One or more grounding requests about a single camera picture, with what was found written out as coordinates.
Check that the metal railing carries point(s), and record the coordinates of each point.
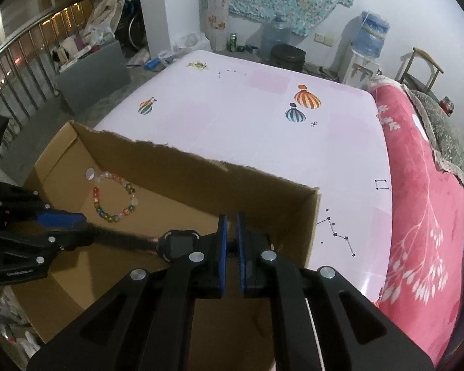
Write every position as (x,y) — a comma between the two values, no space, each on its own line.
(23,65)

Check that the black trash bin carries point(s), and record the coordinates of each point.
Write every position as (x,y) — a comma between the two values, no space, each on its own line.
(288,58)

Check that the white wall socket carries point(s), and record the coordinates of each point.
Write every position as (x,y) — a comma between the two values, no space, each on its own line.
(323,38)

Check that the brown cardboard box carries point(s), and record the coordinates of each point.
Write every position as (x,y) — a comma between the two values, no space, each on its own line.
(216,189)

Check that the white water dispenser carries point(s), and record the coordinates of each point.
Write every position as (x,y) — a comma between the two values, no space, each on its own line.
(352,62)

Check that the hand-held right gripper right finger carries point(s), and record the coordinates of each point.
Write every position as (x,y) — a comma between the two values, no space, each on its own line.
(241,266)

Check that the grey storage box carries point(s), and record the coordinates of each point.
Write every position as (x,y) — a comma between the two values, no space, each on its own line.
(92,77)

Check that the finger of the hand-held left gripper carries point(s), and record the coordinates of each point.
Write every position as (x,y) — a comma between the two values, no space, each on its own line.
(62,222)
(54,245)

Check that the green drink can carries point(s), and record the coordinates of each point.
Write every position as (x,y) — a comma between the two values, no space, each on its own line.
(233,42)

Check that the wooden chair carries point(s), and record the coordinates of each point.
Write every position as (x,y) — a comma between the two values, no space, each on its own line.
(421,55)

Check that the purple black smartwatch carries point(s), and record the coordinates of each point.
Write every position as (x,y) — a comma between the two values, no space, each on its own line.
(178,243)

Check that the rolled printed sheet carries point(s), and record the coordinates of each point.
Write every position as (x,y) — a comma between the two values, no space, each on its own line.
(215,27)

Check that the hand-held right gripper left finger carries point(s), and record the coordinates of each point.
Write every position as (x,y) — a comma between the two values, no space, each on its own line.
(224,262)

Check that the small red jar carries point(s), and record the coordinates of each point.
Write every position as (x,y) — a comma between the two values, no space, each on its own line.
(446,105)

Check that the empty clear water jug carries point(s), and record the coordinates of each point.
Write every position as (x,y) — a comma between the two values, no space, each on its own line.
(276,34)

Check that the pink floral blanket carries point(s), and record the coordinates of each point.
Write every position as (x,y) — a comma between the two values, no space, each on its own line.
(417,220)

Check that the grey lace-edged cloth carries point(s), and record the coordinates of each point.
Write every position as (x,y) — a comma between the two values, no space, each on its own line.
(448,143)

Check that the white plastic bag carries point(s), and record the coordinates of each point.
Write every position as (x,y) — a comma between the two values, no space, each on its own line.
(191,40)

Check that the pile of clothes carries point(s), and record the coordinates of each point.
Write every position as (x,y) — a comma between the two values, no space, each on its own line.
(108,4)

